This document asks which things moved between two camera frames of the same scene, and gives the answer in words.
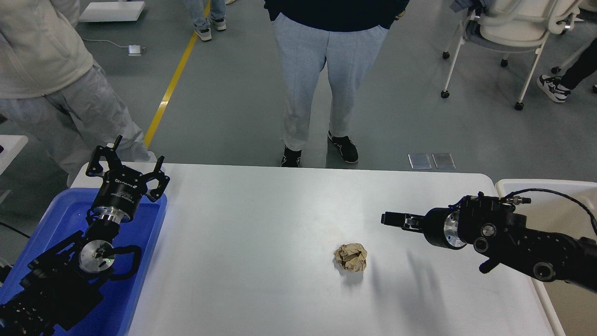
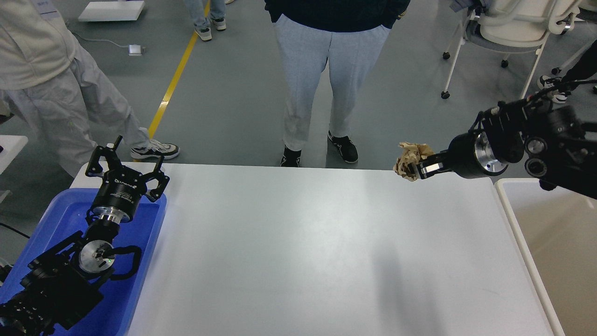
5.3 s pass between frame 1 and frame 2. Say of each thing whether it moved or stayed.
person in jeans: stayed
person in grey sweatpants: stayed
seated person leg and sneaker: stayed
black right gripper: moved
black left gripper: stayed
